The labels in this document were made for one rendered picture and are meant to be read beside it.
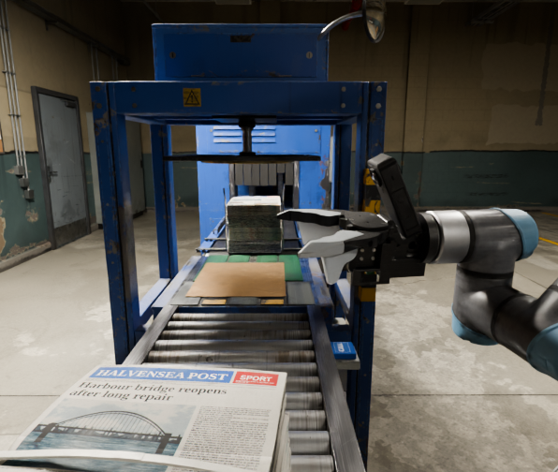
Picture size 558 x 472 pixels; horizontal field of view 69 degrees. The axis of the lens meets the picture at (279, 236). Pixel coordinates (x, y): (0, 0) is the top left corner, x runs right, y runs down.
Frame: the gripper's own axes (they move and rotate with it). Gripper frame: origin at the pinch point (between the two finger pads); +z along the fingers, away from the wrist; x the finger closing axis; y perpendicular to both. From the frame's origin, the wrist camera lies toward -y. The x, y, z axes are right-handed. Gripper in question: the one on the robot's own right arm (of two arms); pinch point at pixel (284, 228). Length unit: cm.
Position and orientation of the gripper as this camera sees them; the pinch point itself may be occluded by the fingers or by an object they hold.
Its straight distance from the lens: 52.8
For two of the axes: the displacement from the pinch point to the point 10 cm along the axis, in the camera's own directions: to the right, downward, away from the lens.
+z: -9.9, 0.4, -1.6
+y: -0.2, 9.4, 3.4
